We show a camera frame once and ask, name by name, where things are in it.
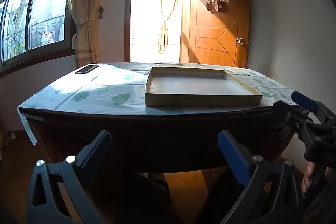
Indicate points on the black smartphone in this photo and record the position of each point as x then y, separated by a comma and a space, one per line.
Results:
86, 69

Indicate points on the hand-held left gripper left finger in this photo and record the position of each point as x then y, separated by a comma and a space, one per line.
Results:
97, 150

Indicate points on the beige cardboard tray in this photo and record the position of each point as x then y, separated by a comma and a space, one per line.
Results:
197, 85

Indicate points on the yellow patterned curtain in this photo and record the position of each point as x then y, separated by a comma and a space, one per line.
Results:
84, 3

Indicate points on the dark framed window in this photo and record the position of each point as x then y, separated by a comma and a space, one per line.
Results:
44, 11

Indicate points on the white wall outlet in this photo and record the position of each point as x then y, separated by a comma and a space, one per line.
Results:
12, 135

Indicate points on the curtain tieback hook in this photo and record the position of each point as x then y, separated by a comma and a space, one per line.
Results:
100, 12

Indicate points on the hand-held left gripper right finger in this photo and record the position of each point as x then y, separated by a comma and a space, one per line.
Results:
231, 150

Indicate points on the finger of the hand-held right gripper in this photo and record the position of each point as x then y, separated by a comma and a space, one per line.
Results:
304, 101
284, 109

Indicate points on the cloud print plastic tablecloth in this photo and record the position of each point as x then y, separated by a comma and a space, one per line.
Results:
105, 98

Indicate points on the brass door knob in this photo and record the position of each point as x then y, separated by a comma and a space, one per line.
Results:
240, 41

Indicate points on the sheer yellow doorway curtain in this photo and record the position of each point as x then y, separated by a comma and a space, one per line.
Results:
164, 29

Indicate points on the dark wooden table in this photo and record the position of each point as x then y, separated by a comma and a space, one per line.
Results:
157, 140

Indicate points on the person's right hand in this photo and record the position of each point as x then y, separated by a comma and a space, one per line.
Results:
309, 176

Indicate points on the wooden door frame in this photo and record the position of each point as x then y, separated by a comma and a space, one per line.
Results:
127, 16

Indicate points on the orange wooden door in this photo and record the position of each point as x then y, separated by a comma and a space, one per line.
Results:
218, 43

